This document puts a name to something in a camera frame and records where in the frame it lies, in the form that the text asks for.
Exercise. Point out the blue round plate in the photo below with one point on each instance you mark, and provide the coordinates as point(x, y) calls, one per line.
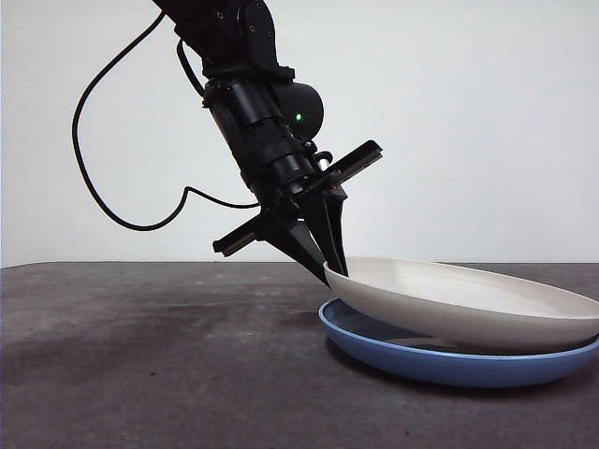
point(421, 369)

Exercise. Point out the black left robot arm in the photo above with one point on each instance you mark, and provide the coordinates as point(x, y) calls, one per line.
point(243, 47)

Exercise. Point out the white round plate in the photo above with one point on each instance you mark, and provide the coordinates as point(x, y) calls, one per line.
point(468, 308)

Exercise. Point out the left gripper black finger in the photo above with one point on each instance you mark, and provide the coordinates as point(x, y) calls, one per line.
point(340, 248)
point(304, 248)

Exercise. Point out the pale grey left wrist camera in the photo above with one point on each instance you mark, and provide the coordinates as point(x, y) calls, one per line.
point(323, 162)

